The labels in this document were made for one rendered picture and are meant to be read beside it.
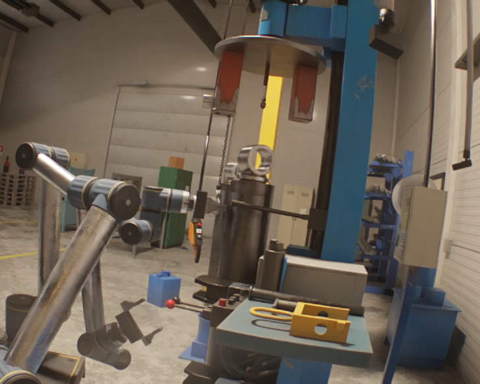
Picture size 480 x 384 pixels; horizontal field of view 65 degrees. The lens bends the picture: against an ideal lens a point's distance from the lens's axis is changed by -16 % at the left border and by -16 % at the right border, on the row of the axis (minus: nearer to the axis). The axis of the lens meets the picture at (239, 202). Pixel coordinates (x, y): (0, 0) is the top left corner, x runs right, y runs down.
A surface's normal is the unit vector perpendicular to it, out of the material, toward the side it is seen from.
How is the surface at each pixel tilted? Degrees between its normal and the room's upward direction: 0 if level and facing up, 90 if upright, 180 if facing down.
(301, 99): 90
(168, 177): 90
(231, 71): 90
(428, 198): 90
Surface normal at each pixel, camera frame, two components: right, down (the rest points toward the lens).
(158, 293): -0.59, -0.07
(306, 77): 0.12, 0.04
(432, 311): -0.22, -0.01
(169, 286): 0.80, 0.13
